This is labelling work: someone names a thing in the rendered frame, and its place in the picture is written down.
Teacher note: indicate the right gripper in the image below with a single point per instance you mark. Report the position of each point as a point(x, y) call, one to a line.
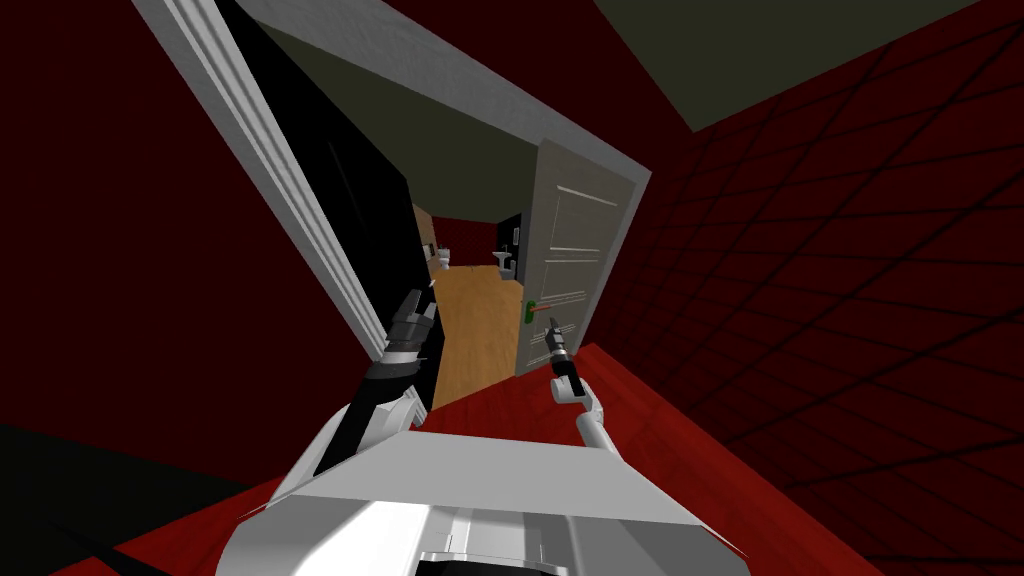
point(558, 348)

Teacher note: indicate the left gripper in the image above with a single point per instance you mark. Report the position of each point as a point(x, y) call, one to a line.
point(409, 331)

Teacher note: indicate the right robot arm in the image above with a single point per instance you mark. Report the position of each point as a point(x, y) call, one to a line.
point(582, 404)

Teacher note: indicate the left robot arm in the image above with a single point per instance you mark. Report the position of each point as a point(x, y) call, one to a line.
point(376, 400)

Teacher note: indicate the white toilet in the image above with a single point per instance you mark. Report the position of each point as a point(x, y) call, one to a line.
point(442, 258)

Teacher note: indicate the grey panelled door leaf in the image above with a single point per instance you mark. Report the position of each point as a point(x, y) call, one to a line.
point(570, 256)

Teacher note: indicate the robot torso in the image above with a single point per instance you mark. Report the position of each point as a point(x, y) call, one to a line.
point(496, 496)

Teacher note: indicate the white pedestal sink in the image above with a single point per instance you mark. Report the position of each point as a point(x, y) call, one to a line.
point(502, 260)

